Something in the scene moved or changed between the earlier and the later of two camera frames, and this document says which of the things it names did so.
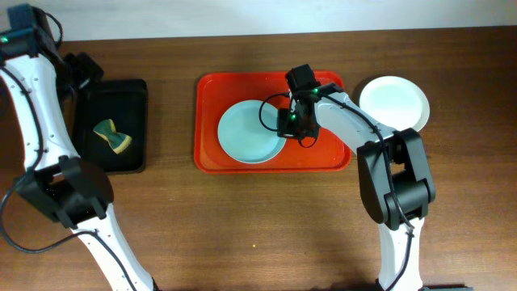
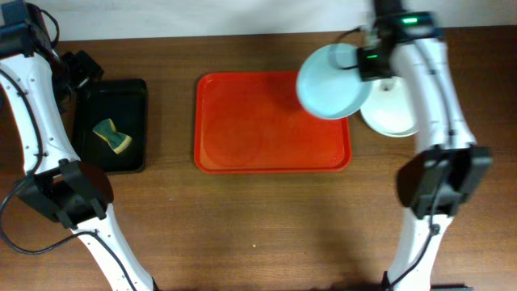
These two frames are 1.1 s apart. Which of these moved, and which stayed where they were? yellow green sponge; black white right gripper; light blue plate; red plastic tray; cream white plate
Moved: light blue plate; black white right gripper
Stayed: yellow green sponge; red plastic tray; cream white plate
